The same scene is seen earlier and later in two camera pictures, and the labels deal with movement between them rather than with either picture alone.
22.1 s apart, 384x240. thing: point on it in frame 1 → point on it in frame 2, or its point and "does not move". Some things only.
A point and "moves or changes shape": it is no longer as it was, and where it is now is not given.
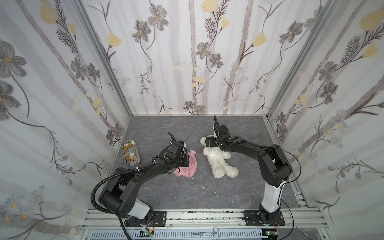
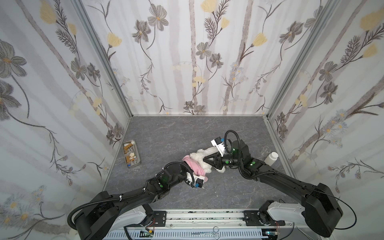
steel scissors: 215,230 does not move
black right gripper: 220,132 → 222,161
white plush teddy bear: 216,157 moves or changes shape
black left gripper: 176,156 → 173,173
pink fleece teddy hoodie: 190,171 moves or changes shape
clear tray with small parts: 131,153 does not move
